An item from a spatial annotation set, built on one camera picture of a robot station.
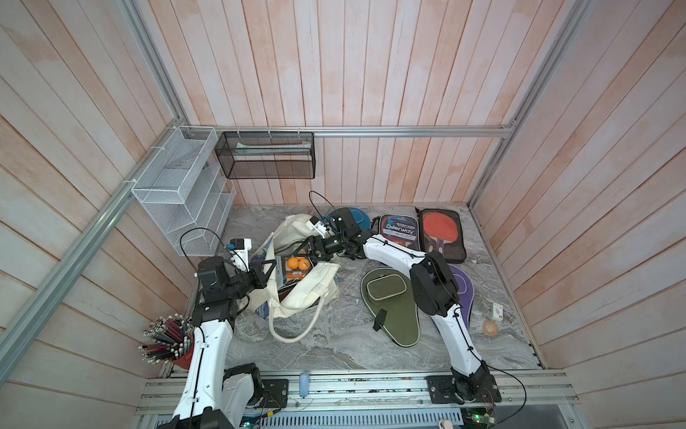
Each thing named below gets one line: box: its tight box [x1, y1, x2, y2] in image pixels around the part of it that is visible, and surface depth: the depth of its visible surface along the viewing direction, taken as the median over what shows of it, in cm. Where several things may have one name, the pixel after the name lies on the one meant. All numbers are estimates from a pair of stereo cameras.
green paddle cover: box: [360, 268, 421, 348], surface depth 90 cm
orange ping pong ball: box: [482, 320, 499, 337], surface depth 87 cm
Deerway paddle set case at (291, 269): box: [275, 255, 316, 290], surface depth 88 cm
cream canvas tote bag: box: [267, 304, 325, 344], surface depth 80 cm
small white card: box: [492, 302, 503, 321], surface depth 90 cm
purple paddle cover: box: [447, 264, 476, 329], surface depth 94 cm
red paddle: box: [416, 208, 467, 264], surface depth 110 cm
